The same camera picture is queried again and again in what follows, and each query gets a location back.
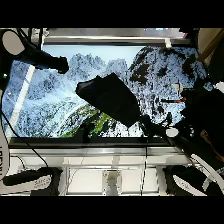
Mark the black garment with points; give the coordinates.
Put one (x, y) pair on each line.
(111, 96)

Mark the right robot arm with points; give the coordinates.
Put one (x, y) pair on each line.
(172, 132)

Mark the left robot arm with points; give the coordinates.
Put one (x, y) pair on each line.
(13, 43)

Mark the heap of clothes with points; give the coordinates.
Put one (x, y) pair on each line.
(203, 113)

